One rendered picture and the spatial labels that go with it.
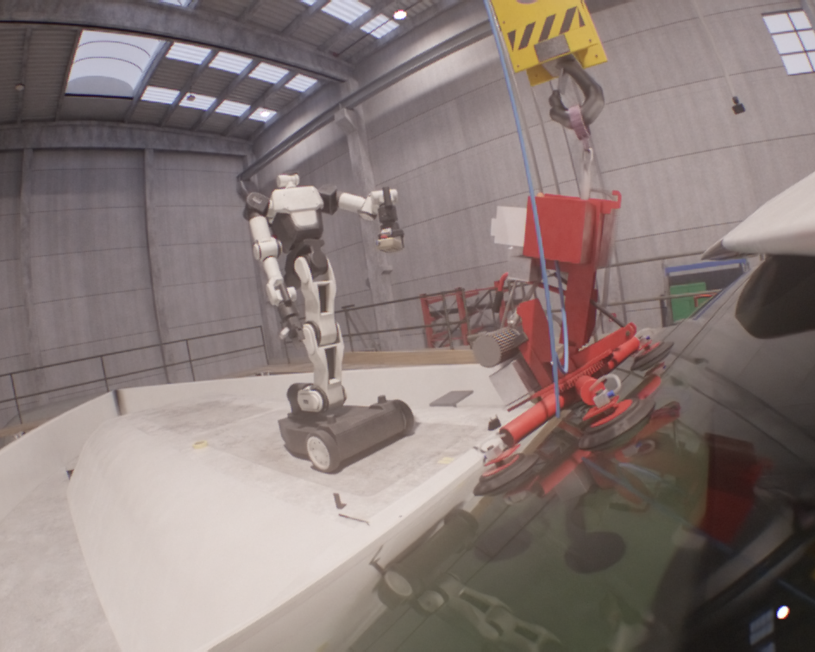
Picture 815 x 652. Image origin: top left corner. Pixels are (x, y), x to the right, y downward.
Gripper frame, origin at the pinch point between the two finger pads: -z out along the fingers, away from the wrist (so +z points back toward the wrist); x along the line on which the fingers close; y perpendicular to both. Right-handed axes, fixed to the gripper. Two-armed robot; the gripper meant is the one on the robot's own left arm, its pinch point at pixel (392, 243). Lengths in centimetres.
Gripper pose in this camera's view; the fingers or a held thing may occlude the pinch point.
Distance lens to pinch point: 197.4
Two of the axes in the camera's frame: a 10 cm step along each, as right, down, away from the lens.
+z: -1.7, -9.8, -0.5
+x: -9.7, 1.5, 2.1
